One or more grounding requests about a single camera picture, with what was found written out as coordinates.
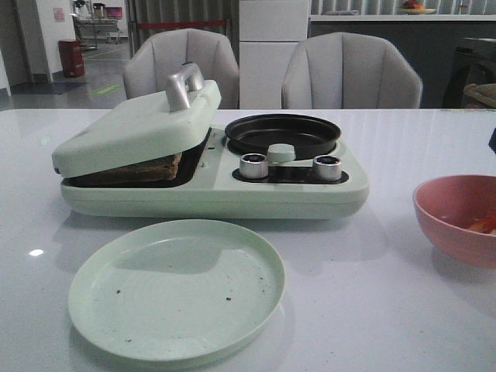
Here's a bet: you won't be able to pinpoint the mint green round plate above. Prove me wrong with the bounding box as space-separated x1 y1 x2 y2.
68 219 285 368

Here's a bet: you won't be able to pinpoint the grey kitchen counter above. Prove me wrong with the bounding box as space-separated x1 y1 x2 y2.
308 14 495 109

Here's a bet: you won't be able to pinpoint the mint green breakfast maker lid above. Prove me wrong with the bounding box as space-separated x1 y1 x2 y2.
52 80 221 178

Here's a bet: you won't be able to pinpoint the fruit bowl on counter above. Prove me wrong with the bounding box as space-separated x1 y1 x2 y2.
400 0 436 15

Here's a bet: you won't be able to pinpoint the left grey upholstered chair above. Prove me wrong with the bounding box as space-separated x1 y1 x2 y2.
123 29 239 109

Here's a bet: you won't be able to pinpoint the black round frying pan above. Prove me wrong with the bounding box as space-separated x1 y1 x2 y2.
225 113 341 160

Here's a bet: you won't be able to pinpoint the pink plastic bowl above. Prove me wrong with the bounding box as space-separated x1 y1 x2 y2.
413 174 495 269

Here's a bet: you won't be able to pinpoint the silver control knob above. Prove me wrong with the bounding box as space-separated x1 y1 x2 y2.
312 155 342 181
239 153 268 179

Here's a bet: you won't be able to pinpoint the bread slice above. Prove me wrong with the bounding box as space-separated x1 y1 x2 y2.
71 153 182 187

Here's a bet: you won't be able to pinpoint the grey upholstered chair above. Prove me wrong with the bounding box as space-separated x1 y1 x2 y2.
281 32 423 109
123 29 239 109

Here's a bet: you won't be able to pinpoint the mint green breakfast maker base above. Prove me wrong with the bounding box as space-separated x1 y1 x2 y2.
60 128 369 219

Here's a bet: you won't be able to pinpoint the right grey upholstered chair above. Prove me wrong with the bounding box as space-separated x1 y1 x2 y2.
281 32 423 109

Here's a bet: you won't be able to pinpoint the mint green pan handle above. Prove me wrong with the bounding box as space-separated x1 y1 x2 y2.
267 143 312 167

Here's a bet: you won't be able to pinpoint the white cabinet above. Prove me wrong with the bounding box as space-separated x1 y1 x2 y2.
239 1 310 109

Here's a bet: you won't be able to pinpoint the right silver control knob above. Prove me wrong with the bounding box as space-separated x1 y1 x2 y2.
312 155 342 181

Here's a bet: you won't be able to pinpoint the left silver control knob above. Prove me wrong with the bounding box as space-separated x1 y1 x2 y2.
239 153 268 179

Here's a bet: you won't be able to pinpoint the red trash bin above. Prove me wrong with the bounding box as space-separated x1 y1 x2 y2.
58 40 84 78

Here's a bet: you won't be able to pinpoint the orange shrimp pieces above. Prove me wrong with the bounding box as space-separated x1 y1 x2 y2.
467 213 496 235

